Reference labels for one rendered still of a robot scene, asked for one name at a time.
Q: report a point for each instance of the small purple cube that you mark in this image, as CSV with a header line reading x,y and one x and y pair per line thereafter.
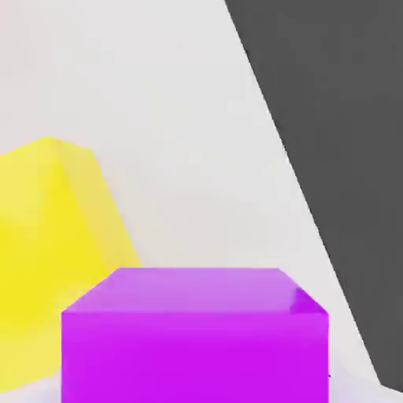
x,y
195,349

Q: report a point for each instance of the large yellow box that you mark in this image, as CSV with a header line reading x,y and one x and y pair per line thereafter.
x,y
47,239

